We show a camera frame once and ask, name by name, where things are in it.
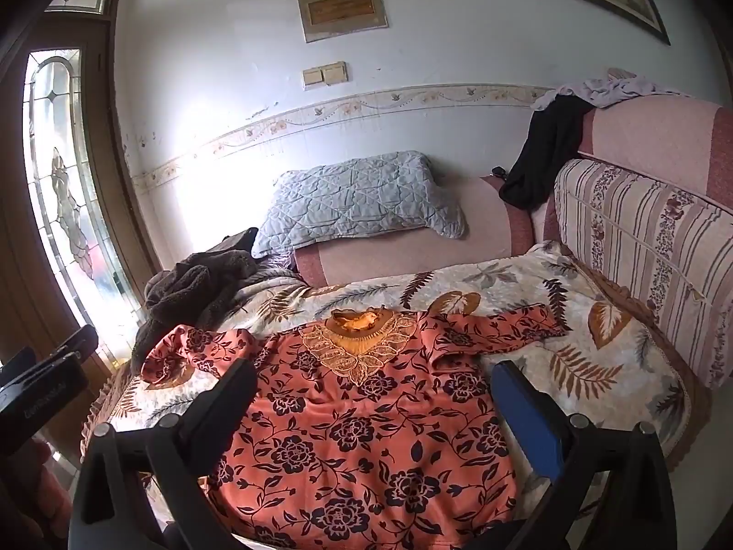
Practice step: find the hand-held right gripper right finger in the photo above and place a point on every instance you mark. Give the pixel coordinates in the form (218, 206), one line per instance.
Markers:
(527, 412)

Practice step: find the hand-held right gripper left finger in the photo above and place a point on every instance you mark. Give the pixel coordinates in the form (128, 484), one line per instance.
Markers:
(233, 391)

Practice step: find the orange floral shirt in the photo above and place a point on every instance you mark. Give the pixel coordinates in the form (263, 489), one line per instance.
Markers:
(343, 412)

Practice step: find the cream leaf print blanket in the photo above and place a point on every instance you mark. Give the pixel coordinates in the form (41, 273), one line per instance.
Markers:
(601, 366)

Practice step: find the dark brown fleece garment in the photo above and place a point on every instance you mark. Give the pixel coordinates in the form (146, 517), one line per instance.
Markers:
(177, 292)

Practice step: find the striped floral sofa cushion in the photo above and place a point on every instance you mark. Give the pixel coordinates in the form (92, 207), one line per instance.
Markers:
(641, 229)

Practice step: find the grey quilted pillow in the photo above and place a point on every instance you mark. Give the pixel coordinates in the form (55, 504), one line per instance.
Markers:
(355, 200)

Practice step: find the wooden stained glass door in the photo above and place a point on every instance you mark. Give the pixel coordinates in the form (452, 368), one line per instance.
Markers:
(57, 172)

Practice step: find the small black object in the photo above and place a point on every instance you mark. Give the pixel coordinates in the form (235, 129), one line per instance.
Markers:
(499, 172)

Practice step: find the black garment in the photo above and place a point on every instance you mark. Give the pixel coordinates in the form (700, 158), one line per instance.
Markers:
(544, 149)

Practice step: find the pink sofa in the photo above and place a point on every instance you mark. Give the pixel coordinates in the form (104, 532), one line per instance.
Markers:
(647, 126)

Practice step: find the lavender cloth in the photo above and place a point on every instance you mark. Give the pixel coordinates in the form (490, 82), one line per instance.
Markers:
(618, 89)

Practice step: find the beige light switch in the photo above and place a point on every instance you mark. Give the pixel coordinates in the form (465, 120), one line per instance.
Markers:
(313, 77)
(335, 73)

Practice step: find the framed wall plaque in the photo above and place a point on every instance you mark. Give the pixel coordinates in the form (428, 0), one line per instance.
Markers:
(342, 8)

